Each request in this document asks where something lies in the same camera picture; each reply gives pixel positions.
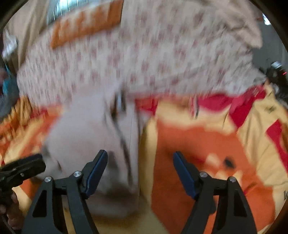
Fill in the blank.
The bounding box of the beige zip jacket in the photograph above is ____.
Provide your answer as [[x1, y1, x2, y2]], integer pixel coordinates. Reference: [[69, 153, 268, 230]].
[[38, 86, 147, 218]]

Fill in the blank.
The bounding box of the person's left hand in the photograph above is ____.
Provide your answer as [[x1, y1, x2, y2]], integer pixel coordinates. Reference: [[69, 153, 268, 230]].
[[1, 190, 24, 230]]

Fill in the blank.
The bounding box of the orange yellow red blanket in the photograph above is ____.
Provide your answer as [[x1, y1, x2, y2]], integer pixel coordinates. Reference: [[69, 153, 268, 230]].
[[0, 82, 288, 234]]

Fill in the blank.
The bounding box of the orange checkered pillow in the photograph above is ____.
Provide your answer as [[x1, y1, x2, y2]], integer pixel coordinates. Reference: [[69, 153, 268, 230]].
[[50, 1, 124, 49]]

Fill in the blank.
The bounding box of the floral white quilt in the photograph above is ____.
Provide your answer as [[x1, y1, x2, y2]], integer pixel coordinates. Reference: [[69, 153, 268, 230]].
[[17, 1, 265, 105]]

